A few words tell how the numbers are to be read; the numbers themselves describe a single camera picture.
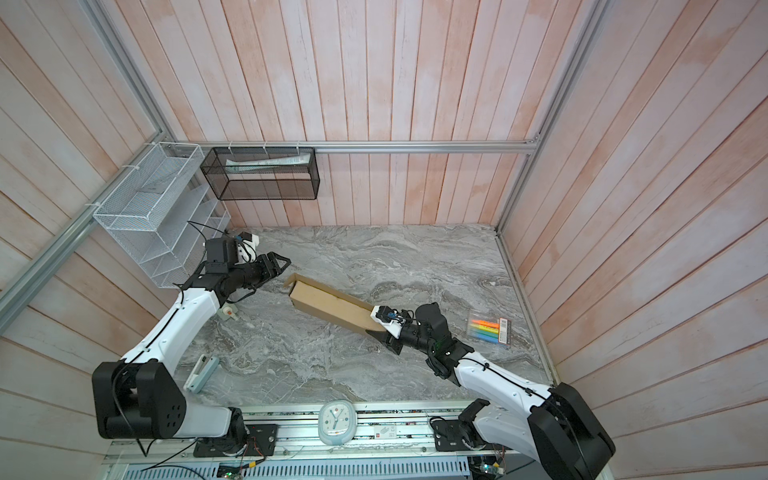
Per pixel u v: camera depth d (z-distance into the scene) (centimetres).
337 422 75
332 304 75
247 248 69
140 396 41
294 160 90
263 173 104
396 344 70
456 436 73
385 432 74
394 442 73
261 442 73
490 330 93
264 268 74
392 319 66
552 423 41
